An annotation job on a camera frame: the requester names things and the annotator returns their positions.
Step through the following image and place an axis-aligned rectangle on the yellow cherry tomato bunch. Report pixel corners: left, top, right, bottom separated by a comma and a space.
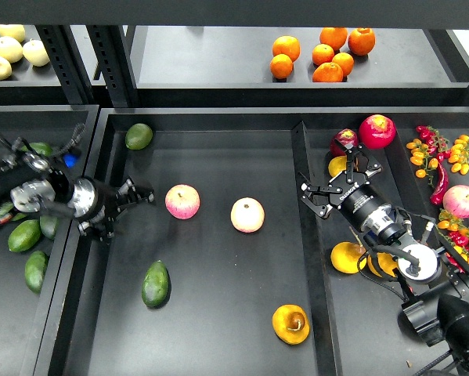
448, 134, 469, 175

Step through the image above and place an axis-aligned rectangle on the bright red apple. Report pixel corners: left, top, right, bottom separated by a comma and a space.
358, 114, 397, 150

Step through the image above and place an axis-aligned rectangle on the orange cherry tomato bunch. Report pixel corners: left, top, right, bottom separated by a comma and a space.
406, 138, 439, 179

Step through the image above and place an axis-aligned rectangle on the dark green avocado left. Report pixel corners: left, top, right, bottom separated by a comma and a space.
0, 201, 27, 224

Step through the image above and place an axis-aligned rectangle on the black tray divider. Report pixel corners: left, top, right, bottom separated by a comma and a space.
290, 121, 343, 375

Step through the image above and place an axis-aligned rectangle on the black left tray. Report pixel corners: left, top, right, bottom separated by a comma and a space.
0, 105, 99, 375

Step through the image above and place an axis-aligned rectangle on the pink apple right side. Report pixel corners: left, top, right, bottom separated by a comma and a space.
442, 185, 469, 219

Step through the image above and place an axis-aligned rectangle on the black shelf post centre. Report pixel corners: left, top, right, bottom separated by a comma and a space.
86, 25, 140, 108

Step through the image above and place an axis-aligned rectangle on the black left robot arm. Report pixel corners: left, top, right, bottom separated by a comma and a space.
0, 123, 154, 242

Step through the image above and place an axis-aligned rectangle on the orange on shelf lower left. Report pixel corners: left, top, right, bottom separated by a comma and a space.
269, 54, 294, 80

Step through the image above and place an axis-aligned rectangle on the orange on shelf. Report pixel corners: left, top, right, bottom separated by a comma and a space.
269, 54, 294, 80
332, 52, 355, 78
319, 27, 348, 51
312, 44, 335, 67
348, 27, 376, 56
272, 35, 301, 62
312, 62, 344, 82

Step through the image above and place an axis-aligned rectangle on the yellow pear under right arm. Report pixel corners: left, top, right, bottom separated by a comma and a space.
367, 253, 398, 277

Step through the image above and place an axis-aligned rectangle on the green avocado by tray wall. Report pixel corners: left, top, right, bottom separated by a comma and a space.
39, 215, 60, 240

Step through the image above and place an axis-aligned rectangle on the orange on shelf front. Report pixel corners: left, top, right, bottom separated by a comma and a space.
312, 62, 344, 82

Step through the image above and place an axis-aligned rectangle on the green avocado upper left tray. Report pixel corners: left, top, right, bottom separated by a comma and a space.
20, 142, 53, 157

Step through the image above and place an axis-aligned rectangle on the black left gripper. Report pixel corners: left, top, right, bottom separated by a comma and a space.
72, 177, 155, 244

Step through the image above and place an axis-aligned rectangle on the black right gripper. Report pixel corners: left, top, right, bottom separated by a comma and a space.
298, 139, 393, 233

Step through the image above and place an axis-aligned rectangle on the green avocado at tray corner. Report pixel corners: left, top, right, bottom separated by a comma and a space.
125, 123, 153, 150

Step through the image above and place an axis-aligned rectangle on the mixed cherry tomatoes right edge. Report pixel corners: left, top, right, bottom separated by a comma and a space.
437, 209, 469, 265

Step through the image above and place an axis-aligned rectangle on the black tray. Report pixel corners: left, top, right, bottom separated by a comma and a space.
0, 105, 99, 375
32, 106, 469, 376

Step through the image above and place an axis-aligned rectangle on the pale pink apple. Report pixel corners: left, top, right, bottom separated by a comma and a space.
230, 197, 265, 233

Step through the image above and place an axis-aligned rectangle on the black centre tray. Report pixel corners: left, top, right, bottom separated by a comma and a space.
32, 106, 469, 376

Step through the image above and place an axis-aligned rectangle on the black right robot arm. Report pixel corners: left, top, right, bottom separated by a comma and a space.
292, 128, 455, 375

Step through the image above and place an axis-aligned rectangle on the orange on shelf far left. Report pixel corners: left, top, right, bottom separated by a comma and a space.
272, 35, 301, 62

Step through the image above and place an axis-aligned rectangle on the orange on shelf right centre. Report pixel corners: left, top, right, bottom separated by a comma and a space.
332, 52, 355, 78

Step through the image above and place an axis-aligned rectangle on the red chili pepper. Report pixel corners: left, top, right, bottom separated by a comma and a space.
430, 161, 449, 205

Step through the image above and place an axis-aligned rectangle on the black shelf post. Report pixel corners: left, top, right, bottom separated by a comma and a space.
86, 25, 140, 108
35, 25, 96, 105

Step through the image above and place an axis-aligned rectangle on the dark red apple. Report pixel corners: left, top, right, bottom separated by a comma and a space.
330, 128, 359, 157

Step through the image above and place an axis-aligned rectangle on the red cherry tomato bunch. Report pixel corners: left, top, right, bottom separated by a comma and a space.
416, 125, 451, 161

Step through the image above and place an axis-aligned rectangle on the pink red apple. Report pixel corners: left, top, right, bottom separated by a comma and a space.
164, 184, 200, 220

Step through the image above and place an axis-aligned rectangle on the orange on shelf top middle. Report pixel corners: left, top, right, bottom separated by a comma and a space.
319, 27, 348, 51

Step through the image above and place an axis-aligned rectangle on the black shelf post left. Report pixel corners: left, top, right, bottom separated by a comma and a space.
35, 25, 96, 105

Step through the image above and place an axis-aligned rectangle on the yellow pear right tray left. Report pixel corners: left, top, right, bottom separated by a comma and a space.
330, 241, 366, 274

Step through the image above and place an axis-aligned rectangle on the black upper shelf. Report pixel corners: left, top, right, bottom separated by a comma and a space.
0, 26, 469, 107

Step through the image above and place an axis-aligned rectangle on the orange on shelf top right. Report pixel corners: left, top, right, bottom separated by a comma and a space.
348, 27, 376, 56

